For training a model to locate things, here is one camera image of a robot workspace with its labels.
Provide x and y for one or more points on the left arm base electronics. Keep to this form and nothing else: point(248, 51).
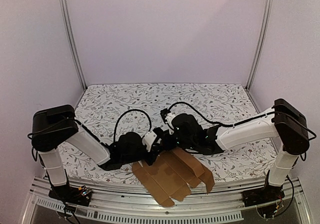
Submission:
point(75, 195)

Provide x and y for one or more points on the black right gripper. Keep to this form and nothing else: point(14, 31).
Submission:
point(169, 142)

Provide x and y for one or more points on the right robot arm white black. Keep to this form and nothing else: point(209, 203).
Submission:
point(281, 120)

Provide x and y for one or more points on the right aluminium frame post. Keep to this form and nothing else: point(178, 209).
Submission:
point(260, 44)

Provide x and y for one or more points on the aluminium front rail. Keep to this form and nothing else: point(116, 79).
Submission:
point(118, 203)

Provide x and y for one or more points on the floral patterned table mat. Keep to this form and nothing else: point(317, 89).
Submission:
point(111, 110)

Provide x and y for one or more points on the left aluminium frame post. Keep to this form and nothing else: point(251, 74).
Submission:
point(72, 43)

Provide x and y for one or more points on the aluminium frame post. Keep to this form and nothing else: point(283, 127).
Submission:
point(260, 44)
point(72, 43)

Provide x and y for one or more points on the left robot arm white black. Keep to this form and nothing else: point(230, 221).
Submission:
point(54, 126)

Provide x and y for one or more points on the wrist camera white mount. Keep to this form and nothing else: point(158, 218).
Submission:
point(168, 117)
point(151, 140)

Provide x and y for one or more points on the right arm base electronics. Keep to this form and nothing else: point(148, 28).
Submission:
point(270, 199)

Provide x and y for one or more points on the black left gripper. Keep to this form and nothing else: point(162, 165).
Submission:
point(154, 153)

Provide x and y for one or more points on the brown cardboard box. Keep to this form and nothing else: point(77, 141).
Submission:
point(172, 176)

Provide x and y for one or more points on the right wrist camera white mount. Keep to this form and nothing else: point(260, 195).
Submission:
point(168, 117)

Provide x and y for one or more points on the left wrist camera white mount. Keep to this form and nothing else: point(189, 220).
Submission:
point(151, 140)

